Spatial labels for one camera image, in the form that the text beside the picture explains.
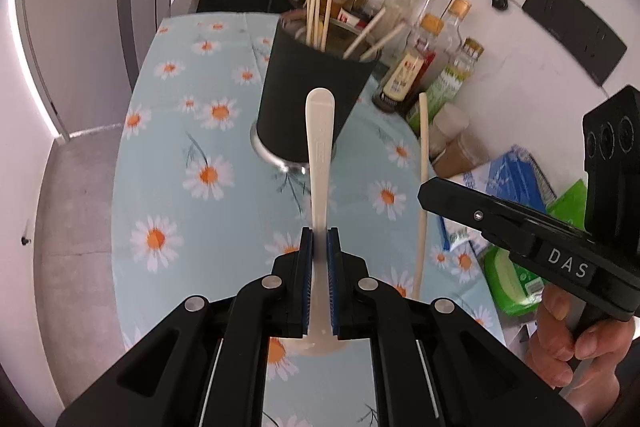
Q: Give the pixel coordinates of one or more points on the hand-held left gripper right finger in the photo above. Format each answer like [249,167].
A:
[332,287]

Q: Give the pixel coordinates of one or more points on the clear bottle yellow cap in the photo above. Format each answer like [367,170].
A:
[425,4]

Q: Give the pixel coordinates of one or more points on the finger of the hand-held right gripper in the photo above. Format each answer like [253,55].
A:
[465,207]

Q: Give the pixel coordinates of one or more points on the black double wall socket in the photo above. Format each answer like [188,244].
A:
[575,29]

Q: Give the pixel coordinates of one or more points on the blue and white packet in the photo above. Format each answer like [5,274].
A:
[515,179]

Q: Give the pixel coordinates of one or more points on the yellow wooden chopstick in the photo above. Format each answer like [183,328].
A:
[327,22]

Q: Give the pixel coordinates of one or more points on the floral light blue tablecloth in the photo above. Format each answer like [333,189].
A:
[200,217]

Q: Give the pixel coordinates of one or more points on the pale bottle dark cap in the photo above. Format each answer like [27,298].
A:
[406,2]

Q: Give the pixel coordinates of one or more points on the grey door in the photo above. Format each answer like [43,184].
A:
[75,7]

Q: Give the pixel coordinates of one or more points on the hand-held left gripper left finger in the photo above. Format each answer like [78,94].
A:
[308,287]

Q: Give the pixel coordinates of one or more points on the clear bottle gold cap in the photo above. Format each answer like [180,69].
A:
[456,22]

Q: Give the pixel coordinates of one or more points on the cream label bottle gold cap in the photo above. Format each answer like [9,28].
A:
[407,74]

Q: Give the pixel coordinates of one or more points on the brown spice jar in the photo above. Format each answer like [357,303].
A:
[465,154]

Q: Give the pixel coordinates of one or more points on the white lid spice jar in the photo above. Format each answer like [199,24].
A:
[450,127]

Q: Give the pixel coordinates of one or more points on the person's right hand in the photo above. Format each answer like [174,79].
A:
[555,347]

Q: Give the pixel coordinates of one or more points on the green label bottle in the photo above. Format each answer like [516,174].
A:
[447,82]

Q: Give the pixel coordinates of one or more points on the green packet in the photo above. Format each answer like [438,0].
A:
[515,282]

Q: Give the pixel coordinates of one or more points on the white plastic spoon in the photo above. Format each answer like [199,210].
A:
[319,147]

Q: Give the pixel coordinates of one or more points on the black utensil holder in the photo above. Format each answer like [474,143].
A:
[310,102]

